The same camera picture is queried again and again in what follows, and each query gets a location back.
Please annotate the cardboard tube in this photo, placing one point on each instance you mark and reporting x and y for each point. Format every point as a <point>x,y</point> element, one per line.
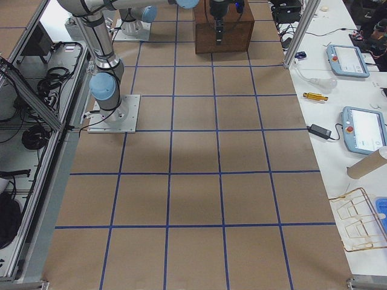
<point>368,164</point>

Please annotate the black power adapter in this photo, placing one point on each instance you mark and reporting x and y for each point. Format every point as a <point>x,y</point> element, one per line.
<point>319,131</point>

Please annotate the gold wire rack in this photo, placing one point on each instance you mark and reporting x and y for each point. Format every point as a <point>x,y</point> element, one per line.
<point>360,223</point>

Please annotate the far teach pendant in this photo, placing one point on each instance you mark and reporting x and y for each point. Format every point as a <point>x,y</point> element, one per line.
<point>347,61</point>

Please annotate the brass cylinder tool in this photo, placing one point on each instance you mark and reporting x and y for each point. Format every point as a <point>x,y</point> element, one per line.
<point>315,96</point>

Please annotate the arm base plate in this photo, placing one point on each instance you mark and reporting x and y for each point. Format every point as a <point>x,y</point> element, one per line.
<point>134,31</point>
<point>124,119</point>

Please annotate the clear light bulb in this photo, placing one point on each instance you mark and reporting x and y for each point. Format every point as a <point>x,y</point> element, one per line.
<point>325,85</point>

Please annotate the near teach pendant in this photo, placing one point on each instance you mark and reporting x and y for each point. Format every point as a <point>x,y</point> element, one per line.
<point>364,130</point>

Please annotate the teach pendant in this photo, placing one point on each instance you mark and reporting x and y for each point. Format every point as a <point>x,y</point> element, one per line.
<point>364,130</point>
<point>347,61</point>

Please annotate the dark wooden drawer cabinet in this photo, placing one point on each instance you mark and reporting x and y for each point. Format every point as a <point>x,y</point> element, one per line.
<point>237,30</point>

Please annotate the aluminium frame post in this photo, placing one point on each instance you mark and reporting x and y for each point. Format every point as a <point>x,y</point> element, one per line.
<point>301,29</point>

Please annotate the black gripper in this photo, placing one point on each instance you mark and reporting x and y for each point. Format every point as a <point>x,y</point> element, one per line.
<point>217,9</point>

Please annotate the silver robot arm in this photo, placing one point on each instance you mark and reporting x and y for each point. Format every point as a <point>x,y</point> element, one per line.
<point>133,18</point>
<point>93,28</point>

